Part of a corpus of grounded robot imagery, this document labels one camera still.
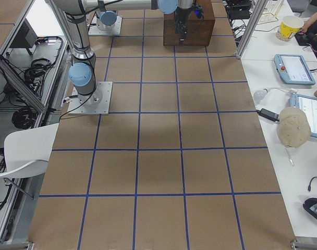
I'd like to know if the black power adapter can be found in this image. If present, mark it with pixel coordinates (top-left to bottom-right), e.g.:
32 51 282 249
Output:
257 108 279 122

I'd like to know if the blue teach pendant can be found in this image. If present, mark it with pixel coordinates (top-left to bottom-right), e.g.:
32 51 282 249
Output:
274 54 315 85
289 94 317 138

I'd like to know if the white light bulb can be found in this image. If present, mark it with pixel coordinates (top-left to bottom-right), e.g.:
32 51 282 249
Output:
253 89 269 103

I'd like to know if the gold wire rack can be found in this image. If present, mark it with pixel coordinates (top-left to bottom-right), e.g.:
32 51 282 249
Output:
258 0 284 24

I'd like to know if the beige baseball cap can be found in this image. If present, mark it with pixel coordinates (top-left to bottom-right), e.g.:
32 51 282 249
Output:
277 107 311 148

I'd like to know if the blue teach pendant near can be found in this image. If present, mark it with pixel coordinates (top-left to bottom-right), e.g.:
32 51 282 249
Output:
289 94 317 138

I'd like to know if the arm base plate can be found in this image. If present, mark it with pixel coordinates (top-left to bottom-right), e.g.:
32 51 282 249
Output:
89 16 122 36
67 81 113 115

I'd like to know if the blue teach pendant far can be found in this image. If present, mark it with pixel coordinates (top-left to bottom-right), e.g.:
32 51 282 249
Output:
274 54 315 85

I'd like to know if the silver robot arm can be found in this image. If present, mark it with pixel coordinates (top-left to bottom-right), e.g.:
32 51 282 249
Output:
95 10 117 30
51 1 196 107

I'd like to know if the yellow popcorn bucket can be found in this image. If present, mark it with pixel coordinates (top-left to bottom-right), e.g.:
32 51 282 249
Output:
276 16 304 41

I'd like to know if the white plastic chair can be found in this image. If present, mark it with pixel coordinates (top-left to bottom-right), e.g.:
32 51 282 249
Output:
0 122 59 200

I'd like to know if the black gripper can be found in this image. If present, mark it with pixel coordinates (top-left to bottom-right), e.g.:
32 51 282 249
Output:
174 7 190 42

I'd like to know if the dark wooden drawer cabinet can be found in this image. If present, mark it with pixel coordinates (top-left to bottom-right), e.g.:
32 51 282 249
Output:
158 1 215 46

